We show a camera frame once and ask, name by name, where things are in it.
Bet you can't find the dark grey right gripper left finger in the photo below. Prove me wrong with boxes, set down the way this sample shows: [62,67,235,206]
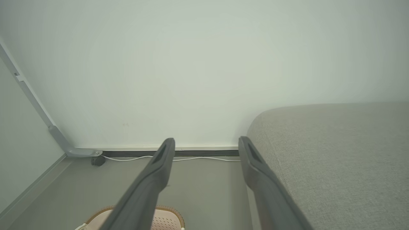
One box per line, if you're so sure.
[100,138,175,230]

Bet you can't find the thin white floor cable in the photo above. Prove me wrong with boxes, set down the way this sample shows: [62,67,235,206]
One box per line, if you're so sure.
[102,155,241,162]

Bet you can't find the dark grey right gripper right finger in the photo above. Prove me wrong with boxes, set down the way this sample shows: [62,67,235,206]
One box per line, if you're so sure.
[238,136,315,230]

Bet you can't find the dark baseboard strip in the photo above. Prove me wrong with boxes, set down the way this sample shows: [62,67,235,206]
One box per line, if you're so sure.
[102,150,239,157]

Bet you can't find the grey fabric sofa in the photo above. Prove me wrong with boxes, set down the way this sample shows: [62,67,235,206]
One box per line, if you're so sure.
[246,102,409,230]

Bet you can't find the cream plastic laundry basket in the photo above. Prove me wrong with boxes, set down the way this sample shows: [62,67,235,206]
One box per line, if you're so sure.
[75,206,186,230]

